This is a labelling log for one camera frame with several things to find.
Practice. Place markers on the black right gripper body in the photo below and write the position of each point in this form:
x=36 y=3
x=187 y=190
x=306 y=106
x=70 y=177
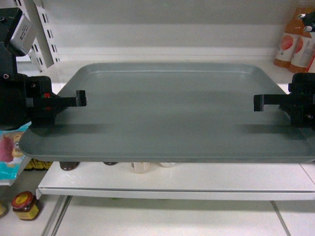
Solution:
x=299 y=104

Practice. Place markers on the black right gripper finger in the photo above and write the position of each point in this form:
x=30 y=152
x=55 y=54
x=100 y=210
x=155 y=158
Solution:
x=259 y=101

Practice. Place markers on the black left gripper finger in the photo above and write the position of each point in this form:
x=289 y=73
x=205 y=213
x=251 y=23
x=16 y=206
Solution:
x=79 y=100

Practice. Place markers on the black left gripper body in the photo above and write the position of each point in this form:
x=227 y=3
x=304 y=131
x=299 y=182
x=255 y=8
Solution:
x=18 y=102

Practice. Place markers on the grey rectangular serving tray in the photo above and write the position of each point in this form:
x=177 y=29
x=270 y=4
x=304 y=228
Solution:
x=170 y=112

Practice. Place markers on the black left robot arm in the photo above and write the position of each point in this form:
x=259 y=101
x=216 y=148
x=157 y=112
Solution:
x=9 y=18

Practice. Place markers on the white slotted shelf upright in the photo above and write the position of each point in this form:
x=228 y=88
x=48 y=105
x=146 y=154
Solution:
x=44 y=52

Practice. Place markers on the teal snack bag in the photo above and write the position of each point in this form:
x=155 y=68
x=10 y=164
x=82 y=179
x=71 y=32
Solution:
x=12 y=160

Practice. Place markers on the dark tea bottle blue label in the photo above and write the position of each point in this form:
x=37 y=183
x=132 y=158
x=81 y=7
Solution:
x=110 y=163

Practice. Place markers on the white middle shelf board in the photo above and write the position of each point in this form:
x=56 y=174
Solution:
x=185 y=181

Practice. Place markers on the sauce jar red lid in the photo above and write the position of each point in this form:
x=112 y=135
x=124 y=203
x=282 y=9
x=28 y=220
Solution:
x=26 y=206

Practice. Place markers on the sauce jar at edge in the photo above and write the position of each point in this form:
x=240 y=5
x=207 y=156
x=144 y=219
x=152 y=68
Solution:
x=3 y=210

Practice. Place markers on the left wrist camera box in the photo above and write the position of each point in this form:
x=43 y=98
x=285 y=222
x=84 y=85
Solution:
x=23 y=37

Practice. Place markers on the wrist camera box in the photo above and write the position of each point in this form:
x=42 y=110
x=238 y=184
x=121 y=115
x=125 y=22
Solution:
x=23 y=37
x=308 y=20

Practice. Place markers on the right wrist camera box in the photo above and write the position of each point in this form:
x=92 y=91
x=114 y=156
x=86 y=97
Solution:
x=308 y=20

